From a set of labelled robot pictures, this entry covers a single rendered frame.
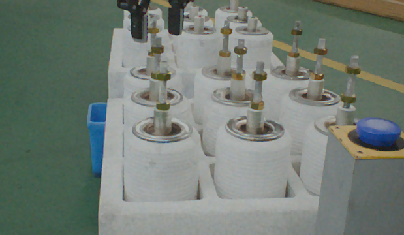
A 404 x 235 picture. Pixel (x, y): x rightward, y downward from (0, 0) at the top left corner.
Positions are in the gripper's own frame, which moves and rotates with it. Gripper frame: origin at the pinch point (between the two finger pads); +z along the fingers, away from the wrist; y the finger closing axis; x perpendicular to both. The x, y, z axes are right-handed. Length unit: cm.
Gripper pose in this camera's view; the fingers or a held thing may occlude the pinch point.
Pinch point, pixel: (158, 29)
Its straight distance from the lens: 76.6
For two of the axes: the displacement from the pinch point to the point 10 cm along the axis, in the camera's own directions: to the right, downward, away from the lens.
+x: -7.6, -2.8, 5.9
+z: -0.5, 9.3, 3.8
